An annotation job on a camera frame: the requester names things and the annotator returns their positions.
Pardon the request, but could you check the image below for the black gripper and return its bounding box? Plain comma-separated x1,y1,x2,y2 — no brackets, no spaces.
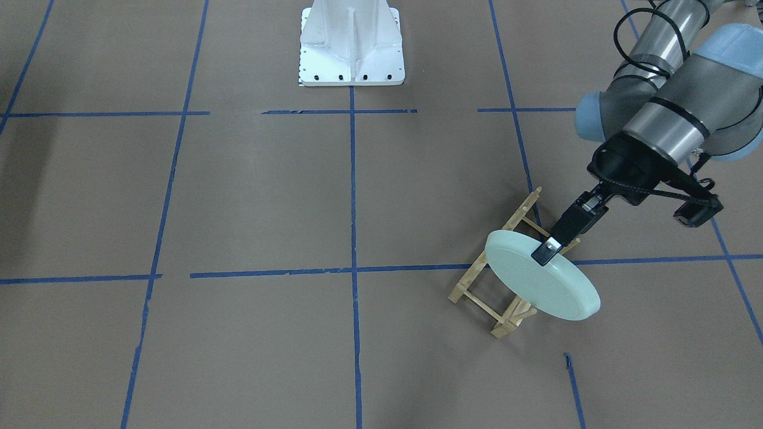
531,132,675,266

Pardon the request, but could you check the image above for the light green plate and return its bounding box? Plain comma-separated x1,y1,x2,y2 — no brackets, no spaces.
484,230,601,321

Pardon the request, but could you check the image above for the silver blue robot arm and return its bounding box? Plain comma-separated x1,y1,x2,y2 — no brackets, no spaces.
531,1,761,266

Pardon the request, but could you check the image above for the wooden dish rack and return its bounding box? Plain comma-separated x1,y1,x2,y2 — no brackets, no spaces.
448,186,601,338

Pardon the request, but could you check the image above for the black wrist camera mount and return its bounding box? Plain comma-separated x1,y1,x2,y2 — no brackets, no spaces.
656,167,724,228

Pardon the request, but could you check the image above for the white pedestal column base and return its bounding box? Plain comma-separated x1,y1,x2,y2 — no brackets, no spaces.
298,1,406,87

